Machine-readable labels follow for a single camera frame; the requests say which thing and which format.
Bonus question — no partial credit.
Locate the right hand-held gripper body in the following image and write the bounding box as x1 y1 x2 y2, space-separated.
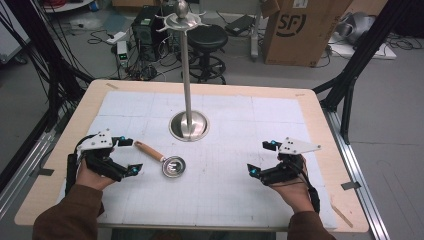
259 136 322 186

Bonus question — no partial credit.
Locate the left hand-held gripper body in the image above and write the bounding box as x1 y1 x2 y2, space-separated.
78 129 130 183

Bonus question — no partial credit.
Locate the small metal wooden-handled ladle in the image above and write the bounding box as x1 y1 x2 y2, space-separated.
133 140 187 179

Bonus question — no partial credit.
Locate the metal rack stand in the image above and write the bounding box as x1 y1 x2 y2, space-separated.
155 0 211 143

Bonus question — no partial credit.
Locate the person's left hand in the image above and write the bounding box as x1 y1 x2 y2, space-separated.
75 159 116 192

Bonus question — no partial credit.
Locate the person's right hand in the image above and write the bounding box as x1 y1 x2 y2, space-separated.
269 165 316 215

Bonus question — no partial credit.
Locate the white grid mat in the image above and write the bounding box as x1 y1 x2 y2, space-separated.
56 90 338 231

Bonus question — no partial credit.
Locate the grey tape piece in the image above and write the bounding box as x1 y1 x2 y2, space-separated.
340 181 362 191

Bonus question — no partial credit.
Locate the thin wooden stick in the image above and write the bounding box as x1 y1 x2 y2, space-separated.
330 202 354 229

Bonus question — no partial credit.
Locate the white device with green light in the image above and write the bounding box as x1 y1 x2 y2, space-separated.
116 40 130 68

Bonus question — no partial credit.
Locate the white power strip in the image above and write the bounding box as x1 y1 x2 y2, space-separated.
106 30 128 46

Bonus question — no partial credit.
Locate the white stand pole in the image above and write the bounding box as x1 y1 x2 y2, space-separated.
249 0 265 63

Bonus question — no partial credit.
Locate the black computer tower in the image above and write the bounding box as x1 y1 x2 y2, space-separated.
131 4 168 63

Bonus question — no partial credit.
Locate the brown cardboard box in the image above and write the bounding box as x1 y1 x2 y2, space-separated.
261 0 355 68

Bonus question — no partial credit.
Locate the black flat box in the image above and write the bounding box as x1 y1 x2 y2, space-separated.
224 13 257 37

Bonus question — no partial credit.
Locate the black round stool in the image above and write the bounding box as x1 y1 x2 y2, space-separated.
185 23 230 85

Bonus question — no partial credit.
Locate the white flat board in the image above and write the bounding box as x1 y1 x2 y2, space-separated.
327 34 398 61

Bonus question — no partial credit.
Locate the silver round appliance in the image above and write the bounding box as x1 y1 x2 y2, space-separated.
334 11 377 46

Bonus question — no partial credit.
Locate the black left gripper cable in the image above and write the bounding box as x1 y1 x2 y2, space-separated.
74 133 98 155

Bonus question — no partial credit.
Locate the black left wrist strap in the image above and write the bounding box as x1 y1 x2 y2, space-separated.
64 152 80 196

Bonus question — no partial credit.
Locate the aluminium rail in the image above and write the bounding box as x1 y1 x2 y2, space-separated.
320 107 392 240
0 109 66 219

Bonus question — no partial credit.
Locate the black metal frame with cables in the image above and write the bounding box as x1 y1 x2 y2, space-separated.
0 0 96 134

